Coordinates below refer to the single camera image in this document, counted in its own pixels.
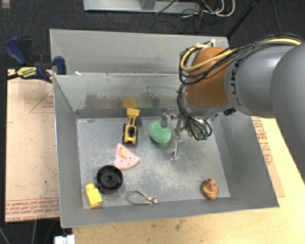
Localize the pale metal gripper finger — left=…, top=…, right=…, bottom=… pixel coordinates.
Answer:
left=160, top=108, right=175, bottom=128
left=169, top=133, right=185, bottom=161

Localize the green sponge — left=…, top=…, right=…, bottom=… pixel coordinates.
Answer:
left=147, top=120, right=172, bottom=145

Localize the grey metal bin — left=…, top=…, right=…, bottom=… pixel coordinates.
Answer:
left=49, top=28, right=280, bottom=228

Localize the yellow toy loader truck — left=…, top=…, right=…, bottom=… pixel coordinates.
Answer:
left=122, top=107, right=141, bottom=145

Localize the orange toy figure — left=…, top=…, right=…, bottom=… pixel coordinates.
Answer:
left=200, top=178, right=219, bottom=200

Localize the pink toy watermelon slice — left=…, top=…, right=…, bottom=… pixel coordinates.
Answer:
left=114, top=142, right=141, bottom=171

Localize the black round spool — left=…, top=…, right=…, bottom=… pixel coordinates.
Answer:
left=95, top=165, right=124, bottom=195

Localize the yellow block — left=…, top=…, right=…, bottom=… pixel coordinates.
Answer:
left=84, top=182, right=103, bottom=209

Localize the brown cardboard board, red print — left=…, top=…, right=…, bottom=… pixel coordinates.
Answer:
left=5, top=69, right=286, bottom=223

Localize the black cylinder on white bracket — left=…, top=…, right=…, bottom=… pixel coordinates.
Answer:
left=222, top=106, right=237, bottom=116

